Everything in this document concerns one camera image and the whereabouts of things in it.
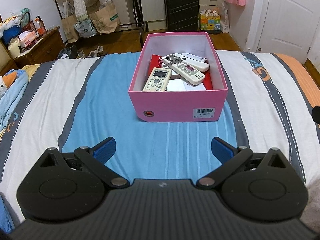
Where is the duck plush toy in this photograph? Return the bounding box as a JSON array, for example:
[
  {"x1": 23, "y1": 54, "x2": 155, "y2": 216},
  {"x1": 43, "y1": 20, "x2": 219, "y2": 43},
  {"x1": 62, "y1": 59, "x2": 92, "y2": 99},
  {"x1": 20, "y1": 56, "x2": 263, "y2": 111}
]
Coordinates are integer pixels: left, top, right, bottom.
[{"x1": 0, "y1": 69, "x2": 18, "y2": 98}]

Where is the bunch of keys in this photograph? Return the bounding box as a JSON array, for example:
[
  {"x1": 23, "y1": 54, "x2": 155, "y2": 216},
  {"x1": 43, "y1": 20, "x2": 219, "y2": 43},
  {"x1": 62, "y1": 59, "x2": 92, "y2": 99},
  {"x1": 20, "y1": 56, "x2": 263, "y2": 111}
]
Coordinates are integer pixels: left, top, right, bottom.
[{"x1": 159, "y1": 55, "x2": 187, "y2": 64}]

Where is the pink cardboard box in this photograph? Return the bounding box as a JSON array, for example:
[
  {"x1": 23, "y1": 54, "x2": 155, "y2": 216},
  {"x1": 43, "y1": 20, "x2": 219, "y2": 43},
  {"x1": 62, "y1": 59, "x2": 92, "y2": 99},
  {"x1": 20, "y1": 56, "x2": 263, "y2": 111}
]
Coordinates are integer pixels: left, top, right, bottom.
[{"x1": 128, "y1": 31, "x2": 228, "y2": 123}]

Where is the white knit scarf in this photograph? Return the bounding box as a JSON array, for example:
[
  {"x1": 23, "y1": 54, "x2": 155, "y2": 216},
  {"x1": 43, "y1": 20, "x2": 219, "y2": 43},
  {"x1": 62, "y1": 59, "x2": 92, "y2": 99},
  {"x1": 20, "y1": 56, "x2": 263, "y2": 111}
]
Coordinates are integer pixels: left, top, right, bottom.
[{"x1": 71, "y1": 0, "x2": 88, "y2": 22}]

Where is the white green plastic bag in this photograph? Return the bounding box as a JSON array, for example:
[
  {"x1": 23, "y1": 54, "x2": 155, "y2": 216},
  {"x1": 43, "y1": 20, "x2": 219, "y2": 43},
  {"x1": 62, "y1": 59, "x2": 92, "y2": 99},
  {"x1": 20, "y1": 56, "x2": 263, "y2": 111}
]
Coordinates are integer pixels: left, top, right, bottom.
[{"x1": 73, "y1": 19, "x2": 98, "y2": 39}]

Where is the colourful gift bag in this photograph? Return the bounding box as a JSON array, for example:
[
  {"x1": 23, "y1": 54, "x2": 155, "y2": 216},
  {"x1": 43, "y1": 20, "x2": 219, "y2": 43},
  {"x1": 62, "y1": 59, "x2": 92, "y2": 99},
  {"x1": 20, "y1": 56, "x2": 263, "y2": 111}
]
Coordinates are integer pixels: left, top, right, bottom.
[{"x1": 198, "y1": 8, "x2": 222, "y2": 34}]

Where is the black suitcase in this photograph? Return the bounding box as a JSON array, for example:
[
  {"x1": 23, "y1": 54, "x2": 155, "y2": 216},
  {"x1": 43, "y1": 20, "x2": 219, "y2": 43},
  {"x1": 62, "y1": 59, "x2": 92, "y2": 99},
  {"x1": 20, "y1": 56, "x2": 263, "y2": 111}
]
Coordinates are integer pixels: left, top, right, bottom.
[{"x1": 163, "y1": 0, "x2": 200, "y2": 32}]

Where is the light blue blanket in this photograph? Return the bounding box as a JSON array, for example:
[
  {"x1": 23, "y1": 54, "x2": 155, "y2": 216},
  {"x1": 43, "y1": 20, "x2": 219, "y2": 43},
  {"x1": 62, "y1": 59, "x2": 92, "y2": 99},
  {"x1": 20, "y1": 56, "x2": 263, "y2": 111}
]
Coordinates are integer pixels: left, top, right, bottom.
[{"x1": 0, "y1": 68, "x2": 30, "y2": 137}]

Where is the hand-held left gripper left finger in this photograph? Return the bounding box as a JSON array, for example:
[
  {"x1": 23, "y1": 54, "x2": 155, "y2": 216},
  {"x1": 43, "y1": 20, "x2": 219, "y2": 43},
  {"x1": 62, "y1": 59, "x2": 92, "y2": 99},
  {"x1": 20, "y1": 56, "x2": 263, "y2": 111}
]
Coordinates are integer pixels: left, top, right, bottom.
[{"x1": 32, "y1": 137, "x2": 130, "y2": 189}]

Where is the large brown paper bag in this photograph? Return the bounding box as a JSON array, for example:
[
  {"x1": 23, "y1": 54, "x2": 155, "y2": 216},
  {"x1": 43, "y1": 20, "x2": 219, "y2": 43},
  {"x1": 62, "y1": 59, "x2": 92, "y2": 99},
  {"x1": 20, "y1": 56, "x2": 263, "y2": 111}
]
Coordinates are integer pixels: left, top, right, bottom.
[{"x1": 88, "y1": 1, "x2": 121, "y2": 34}]

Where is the tissue box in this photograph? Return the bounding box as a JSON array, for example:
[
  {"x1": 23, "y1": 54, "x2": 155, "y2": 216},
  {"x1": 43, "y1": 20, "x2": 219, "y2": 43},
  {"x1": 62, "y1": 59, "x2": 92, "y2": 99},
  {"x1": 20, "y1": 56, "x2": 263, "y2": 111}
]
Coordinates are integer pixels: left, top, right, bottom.
[{"x1": 18, "y1": 31, "x2": 38, "y2": 48}]

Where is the white door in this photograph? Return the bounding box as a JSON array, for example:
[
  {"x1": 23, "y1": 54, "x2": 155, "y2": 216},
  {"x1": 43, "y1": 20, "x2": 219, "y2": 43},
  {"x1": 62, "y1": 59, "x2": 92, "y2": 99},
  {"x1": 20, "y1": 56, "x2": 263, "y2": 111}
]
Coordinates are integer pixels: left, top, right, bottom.
[{"x1": 246, "y1": 0, "x2": 320, "y2": 65}]

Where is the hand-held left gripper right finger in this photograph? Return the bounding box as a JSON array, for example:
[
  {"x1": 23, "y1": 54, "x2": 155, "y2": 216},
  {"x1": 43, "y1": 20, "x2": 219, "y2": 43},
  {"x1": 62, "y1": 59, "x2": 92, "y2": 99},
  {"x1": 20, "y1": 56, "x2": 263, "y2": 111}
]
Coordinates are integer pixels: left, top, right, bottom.
[{"x1": 195, "y1": 137, "x2": 292, "y2": 190}]

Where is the white cube charger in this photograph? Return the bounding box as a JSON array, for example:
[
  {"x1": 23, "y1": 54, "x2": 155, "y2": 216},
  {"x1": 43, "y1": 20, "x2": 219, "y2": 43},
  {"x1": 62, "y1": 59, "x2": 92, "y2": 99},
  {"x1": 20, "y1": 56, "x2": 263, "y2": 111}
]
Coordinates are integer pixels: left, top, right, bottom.
[{"x1": 184, "y1": 81, "x2": 208, "y2": 91}]

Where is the red printed cloth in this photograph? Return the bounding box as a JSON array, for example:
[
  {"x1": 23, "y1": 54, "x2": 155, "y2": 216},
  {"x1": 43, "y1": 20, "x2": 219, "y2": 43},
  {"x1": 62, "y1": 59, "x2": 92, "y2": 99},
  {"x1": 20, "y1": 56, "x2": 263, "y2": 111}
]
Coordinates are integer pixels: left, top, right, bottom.
[{"x1": 147, "y1": 54, "x2": 213, "y2": 91}]

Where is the small brown paper bag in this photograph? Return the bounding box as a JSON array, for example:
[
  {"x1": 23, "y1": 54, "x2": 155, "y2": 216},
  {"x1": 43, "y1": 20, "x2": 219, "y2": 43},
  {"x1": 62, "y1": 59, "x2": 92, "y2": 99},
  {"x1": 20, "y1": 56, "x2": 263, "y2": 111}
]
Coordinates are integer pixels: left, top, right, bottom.
[{"x1": 60, "y1": 13, "x2": 80, "y2": 44}]

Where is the wooden nightstand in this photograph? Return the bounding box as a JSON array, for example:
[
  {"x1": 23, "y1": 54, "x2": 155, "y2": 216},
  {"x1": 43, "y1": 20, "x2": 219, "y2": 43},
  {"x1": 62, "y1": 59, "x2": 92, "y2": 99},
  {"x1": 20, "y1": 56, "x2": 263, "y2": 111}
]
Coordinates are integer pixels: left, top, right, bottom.
[{"x1": 13, "y1": 26, "x2": 66, "y2": 68}]

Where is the red basket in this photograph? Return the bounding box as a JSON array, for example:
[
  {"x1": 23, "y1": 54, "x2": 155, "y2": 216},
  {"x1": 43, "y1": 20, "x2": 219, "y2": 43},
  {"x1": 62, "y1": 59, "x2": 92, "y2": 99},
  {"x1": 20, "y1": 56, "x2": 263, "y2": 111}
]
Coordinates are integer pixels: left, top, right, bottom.
[{"x1": 21, "y1": 16, "x2": 47, "y2": 37}]

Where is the cream remote with display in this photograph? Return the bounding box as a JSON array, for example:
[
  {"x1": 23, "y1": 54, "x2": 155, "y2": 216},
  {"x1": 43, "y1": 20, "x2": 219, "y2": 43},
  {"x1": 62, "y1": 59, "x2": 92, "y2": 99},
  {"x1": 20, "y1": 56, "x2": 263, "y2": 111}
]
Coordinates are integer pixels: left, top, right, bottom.
[{"x1": 142, "y1": 67, "x2": 172, "y2": 92}]

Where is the striped bed sheet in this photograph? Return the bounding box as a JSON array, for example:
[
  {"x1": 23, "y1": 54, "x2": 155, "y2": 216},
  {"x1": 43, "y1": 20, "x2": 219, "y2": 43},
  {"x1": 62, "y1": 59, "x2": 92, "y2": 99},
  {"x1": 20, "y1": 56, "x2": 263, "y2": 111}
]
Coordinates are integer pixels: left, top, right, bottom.
[{"x1": 0, "y1": 50, "x2": 320, "y2": 230}]

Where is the black clothes rack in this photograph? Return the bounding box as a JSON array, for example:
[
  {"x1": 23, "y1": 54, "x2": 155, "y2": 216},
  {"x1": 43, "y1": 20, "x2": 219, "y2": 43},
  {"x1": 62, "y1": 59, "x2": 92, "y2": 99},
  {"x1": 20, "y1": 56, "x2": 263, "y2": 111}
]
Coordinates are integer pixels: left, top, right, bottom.
[{"x1": 117, "y1": 0, "x2": 148, "y2": 40}]

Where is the white remote with grey buttons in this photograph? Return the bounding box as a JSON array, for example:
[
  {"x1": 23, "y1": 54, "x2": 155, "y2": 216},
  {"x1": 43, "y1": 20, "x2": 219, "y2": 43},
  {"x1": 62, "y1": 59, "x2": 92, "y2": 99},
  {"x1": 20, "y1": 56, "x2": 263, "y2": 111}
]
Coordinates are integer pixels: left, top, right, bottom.
[{"x1": 162, "y1": 53, "x2": 206, "y2": 85}]

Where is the clear white plastic bag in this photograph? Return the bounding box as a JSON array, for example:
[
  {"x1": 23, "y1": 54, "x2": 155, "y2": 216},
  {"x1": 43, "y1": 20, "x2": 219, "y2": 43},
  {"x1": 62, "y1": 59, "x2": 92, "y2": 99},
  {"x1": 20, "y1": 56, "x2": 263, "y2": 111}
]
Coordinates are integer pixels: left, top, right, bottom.
[{"x1": 221, "y1": 0, "x2": 231, "y2": 33}]

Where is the pair of slippers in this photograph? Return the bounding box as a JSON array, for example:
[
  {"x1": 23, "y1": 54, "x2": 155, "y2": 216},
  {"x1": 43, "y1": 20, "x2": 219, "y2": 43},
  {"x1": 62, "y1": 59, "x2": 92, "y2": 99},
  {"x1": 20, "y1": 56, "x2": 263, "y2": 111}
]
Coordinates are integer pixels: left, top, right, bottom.
[{"x1": 77, "y1": 46, "x2": 107, "y2": 59}]

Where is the dark bag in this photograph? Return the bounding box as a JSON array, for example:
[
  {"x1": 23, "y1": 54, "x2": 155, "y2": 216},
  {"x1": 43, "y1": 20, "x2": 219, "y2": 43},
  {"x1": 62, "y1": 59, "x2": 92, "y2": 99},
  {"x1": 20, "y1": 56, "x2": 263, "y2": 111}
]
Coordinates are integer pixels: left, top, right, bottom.
[{"x1": 57, "y1": 44, "x2": 78, "y2": 60}]

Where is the white power bank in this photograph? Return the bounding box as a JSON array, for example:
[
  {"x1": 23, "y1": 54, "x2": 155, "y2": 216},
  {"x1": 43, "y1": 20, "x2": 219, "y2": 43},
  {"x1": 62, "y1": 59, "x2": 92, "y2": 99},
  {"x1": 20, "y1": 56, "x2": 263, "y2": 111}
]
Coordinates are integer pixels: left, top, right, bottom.
[{"x1": 181, "y1": 52, "x2": 208, "y2": 63}]

